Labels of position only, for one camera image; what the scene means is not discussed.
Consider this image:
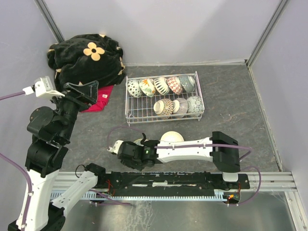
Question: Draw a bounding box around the white wire dish rack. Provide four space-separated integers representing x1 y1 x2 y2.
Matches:
125 71 205 125

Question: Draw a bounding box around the blue triangle patterned bowl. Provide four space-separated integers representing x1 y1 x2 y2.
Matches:
167 76 183 95

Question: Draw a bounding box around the multicolour bowl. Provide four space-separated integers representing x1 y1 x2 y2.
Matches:
187 96 204 113

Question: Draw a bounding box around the plain white bowl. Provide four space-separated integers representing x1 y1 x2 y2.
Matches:
160 131 184 142

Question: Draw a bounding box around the yellow teal sun bowl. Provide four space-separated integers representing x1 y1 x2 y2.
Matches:
134 138 143 146

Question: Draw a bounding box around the red cloth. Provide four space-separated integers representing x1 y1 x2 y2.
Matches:
82 85 114 113

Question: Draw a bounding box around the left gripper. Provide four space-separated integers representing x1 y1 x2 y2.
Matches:
49 79 101 141

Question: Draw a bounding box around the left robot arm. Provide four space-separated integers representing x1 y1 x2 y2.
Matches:
8 81 106 231

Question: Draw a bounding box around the purple striped bowl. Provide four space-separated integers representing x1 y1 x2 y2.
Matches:
172 98 188 115

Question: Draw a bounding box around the grey geometric patterned bowl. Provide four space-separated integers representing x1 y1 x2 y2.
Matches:
179 75 195 93

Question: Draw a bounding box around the black floral fleece blanket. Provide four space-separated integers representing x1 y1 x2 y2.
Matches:
47 34 126 91

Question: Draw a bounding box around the brown scale patterned bowl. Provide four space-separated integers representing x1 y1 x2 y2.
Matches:
153 98 173 116

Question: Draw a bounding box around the red patterned bowl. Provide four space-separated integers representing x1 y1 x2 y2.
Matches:
127 79 142 98

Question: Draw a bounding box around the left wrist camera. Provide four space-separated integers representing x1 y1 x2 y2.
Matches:
23 76 65 100

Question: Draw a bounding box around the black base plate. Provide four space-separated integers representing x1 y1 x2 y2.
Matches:
93 172 250 198

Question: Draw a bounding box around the aluminium frame rail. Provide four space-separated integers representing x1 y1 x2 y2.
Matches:
35 170 298 200

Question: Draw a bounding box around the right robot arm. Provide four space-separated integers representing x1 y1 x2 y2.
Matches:
110 131 241 188

